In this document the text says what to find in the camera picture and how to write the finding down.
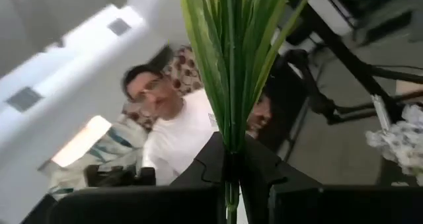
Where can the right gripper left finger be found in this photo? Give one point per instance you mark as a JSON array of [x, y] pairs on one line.
[[148, 205]]

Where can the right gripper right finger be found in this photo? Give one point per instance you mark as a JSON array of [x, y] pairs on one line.
[[330, 205]]

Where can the white artificial flower bunch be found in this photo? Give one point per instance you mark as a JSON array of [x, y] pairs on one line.
[[396, 144], [231, 68]]

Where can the white teal striped cloth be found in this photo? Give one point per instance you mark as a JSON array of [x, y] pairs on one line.
[[112, 144]]

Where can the person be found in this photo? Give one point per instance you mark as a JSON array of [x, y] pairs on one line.
[[178, 134]]

